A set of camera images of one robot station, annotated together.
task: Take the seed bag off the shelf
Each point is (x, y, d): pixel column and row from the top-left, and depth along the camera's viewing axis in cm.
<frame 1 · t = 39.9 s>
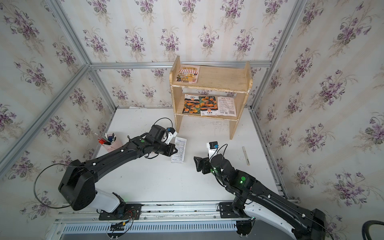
left hand: (178, 152, 81), fingers closed
right hand: (202, 157, 73), fingers open
small white seed bag: (179, 157, 85), point 9 cm above the table
dark marigold seed bag: (191, 104, 95), point 22 cm above the table
orange marigold seed bag: (208, 105, 95), point 22 cm above the table
white printed seed bag: (226, 106, 93), point 23 cm above the table
pink pen cup: (109, 141, 92), point 8 cm above the table

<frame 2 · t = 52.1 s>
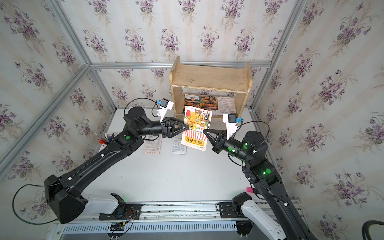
left hand: (187, 129, 58), fingers open
right hand: (206, 132, 57), fingers closed
white barcode seed bag: (154, 149, 97), on the table
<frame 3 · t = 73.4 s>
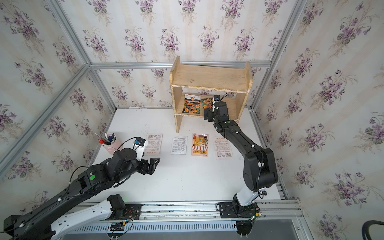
left hand: (154, 159, 68), fingers open
right hand: (214, 109, 89), fingers open
white printed seed bag: (223, 148, 98), on the table
pink storefront seed bag: (200, 142, 101), on the table
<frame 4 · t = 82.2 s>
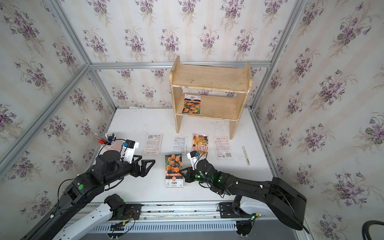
left hand: (150, 161, 67), fingers open
right hand: (180, 173, 76), fingers closed
orange marigold seed bag: (173, 164, 80), point 11 cm above the table
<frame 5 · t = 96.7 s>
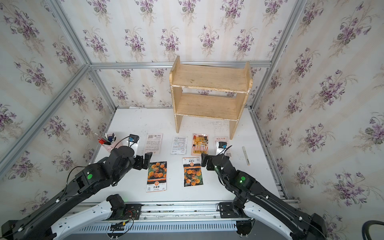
left hand: (145, 153, 69), fingers open
right hand: (209, 155, 77), fingers open
dark marigold seed bag: (192, 172, 88), on the table
orange marigold seed bag: (157, 177, 86), on the table
